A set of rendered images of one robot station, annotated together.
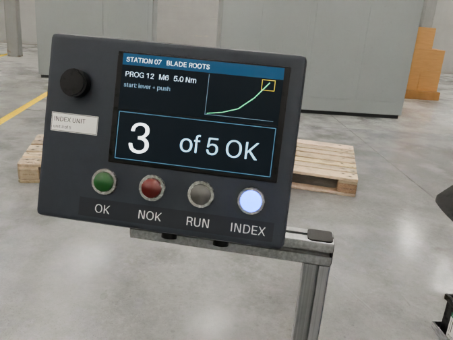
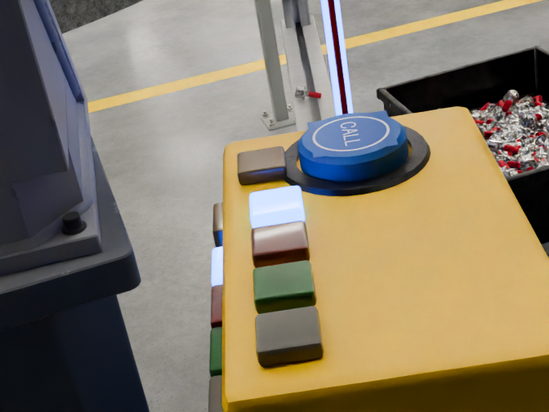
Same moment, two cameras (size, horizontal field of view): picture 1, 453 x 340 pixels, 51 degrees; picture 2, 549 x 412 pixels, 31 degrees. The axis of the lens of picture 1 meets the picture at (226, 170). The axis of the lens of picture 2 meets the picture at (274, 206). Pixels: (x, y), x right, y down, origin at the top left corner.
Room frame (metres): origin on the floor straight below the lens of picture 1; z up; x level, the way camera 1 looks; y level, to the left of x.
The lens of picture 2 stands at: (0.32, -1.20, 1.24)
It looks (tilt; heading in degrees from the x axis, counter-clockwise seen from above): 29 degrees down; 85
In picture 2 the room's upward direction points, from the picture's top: 10 degrees counter-clockwise
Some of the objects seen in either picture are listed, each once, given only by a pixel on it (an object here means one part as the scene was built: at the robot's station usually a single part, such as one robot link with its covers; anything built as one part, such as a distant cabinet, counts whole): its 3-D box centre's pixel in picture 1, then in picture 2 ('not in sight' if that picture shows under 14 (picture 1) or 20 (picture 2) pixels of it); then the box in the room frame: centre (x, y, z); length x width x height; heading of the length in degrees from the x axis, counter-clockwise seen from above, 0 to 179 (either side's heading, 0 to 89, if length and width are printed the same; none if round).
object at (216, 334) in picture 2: not in sight; (226, 383); (0.32, -0.96, 1.04); 0.02 x 0.01 x 0.03; 82
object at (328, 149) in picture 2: not in sight; (353, 150); (0.38, -0.89, 1.08); 0.04 x 0.04 x 0.02
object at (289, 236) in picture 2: not in sight; (279, 244); (0.34, -0.94, 1.08); 0.02 x 0.02 x 0.01; 82
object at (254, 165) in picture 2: not in sight; (261, 165); (0.35, -0.88, 1.08); 0.02 x 0.02 x 0.01; 82
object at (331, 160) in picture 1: (284, 159); not in sight; (3.96, -0.50, 0.07); 1.20 x 1.00 x 0.15; 79
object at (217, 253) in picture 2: not in sight; (226, 297); (0.32, -0.91, 1.04); 0.02 x 0.01 x 0.03; 82
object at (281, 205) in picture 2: not in sight; (276, 207); (0.35, -0.91, 1.08); 0.02 x 0.02 x 0.01; 82
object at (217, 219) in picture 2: not in sight; (226, 248); (0.33, -0.88, 1.04); 0.02 x 0.01 x 0.03; 82
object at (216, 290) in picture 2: not in sight; (226, 338); (0.32, -0.93, 1.04); 0.02 x 0.01 x 0.03; 82
